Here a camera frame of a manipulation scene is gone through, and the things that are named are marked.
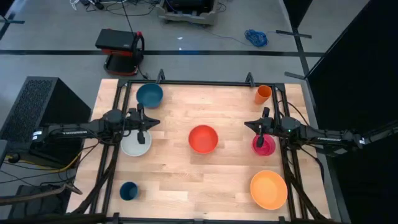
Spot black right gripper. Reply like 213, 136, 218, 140
244, 107, 281, 147

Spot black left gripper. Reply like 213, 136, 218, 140
126, 103, 161, 144

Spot pink plastic bowl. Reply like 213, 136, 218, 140
251, 134, 277, 157

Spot blue plastic bowl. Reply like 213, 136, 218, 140
136, 83, 164, 109

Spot white plastic bowl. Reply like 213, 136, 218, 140
120, 129, 152, 157

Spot red plastic bowl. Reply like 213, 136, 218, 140
188, 124, 219, 154

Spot orange plastic bowl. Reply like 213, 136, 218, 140
249, 170, 289, 210

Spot blue plastic cup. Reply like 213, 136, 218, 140
119, 181, 140, 202

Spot orange plastic cup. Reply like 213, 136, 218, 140
254, 85, 273, 105

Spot red and black toolbox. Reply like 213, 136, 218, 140
95, 28, 146, 77

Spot pallet with black equipment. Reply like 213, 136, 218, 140
155, 0, 220, 26

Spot large black partition curtain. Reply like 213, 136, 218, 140
306, 0, 398, 224

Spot black partition panel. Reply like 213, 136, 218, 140
0, 0, 16, 18
282, 0, 313, 29

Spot black perforated computer tower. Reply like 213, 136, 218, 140
0, 76, 93, 166

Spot black floor bag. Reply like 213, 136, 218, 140
9, 183, 74, 220

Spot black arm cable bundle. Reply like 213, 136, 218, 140
279, 99, 326, 220
73, 133, 125, 215

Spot blue coiled cable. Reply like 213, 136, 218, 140
192, 21, 269, 48

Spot yellow floor cable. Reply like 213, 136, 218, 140
4, 151, 82, 174

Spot black hanging cable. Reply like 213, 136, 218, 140
119, 0, 135, 34

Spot black floor cables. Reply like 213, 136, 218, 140
79, 0, 162, 18

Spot brown floor strap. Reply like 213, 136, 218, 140
0, 182, 83, 206

